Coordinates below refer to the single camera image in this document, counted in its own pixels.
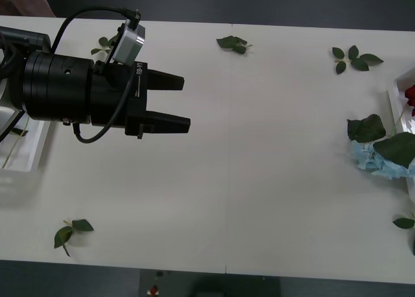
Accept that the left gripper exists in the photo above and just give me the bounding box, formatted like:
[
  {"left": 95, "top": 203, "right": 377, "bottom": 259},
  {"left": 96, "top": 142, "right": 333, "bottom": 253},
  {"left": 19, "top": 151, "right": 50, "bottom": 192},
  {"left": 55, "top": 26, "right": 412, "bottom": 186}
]
[{"left": 90, "top": 62, "right": 191, "bottom": 140}]

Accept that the red artificial rose green stem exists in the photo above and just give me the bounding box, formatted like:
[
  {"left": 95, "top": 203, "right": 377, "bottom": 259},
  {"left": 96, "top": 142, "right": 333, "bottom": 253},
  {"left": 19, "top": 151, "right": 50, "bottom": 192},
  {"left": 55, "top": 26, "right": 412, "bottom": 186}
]
[{"left": 390, "top": 84, "right": 415, "bottom": 137}]

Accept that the loose green leaf sprig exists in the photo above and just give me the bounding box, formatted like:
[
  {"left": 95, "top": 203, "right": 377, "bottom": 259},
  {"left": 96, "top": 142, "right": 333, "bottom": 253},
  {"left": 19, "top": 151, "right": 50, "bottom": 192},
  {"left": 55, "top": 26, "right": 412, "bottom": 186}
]
[
  {"left": 53, "top": 219, "right": 95, "bottom": 258},
  {"left": 392, "top": 211, "right": 415, "bottom": 230},
  {"left": 90, "top": 34, "right": 120, "bottom": 56},
  {"left": 216, "top": 35, "right": 254, "bottom": 55},
  {"left": 331, "top": 44, "right": 385, "bottom": 75}
]

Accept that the shallow white box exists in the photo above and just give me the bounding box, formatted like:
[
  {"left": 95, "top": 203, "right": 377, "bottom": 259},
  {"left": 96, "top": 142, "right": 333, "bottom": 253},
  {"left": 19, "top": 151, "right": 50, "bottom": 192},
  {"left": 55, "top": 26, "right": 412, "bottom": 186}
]
[
  {"left": 386, "top": 67, "right": 415, "bottom": 255},
  {"left": 0, "top": 106, "right": 52, "bottom": 174}
]

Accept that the green-stemmed artificial flower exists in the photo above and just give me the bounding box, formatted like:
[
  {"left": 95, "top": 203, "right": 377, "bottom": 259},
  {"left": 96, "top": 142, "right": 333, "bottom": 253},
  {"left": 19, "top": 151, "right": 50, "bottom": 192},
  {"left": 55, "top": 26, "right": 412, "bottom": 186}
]
[{"left": 1, "top": 127, "right": 30, "bottom": 169}]

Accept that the pale blue artificial flower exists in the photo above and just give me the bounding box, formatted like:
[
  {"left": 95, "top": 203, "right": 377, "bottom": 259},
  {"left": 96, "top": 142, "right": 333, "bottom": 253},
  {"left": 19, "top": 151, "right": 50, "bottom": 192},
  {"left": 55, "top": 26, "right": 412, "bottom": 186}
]
[{"left": 346, "top": 113, "right": 415, "bottom": 181}]

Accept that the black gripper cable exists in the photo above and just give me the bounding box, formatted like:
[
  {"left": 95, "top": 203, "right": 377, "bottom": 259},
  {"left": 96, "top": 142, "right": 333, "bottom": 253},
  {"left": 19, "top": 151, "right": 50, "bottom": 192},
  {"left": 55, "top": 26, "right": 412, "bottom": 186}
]
[{"left": 72, "top": 62, "right": 141, "bottom": 145}]

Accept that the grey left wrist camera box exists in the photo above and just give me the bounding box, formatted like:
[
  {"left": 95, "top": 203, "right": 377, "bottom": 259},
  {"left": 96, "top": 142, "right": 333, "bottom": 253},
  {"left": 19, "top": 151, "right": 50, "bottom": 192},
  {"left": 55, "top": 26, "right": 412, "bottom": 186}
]
[{"left": 111, "top": 22, "right": 147, "bottom": 65}]

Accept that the black camera cable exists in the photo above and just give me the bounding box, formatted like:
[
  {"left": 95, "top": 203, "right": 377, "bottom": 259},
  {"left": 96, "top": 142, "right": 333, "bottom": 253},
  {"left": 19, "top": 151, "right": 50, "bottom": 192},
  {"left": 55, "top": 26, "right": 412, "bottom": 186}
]
[{"left": 51, "top": 6, "right": 142, "bottom": 53}]

